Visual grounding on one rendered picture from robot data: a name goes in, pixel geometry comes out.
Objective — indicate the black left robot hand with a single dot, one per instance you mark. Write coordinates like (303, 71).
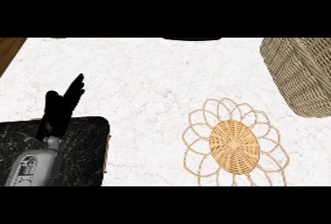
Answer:
(57, 112)

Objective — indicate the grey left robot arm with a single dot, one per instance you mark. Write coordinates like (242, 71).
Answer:
(37, 166)

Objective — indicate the flower-shaped wicker placemat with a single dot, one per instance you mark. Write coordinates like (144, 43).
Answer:
(233, 147)

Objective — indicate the beige wicker basket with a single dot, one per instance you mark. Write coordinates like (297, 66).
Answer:
(301, 75)

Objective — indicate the black marble cutting board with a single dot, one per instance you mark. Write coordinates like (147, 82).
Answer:
(84, 148)

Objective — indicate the brown wooden surface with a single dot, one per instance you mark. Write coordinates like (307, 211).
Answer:
(7, 51)

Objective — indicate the black object at edge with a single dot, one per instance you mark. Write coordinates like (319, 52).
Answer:
(190, 38)

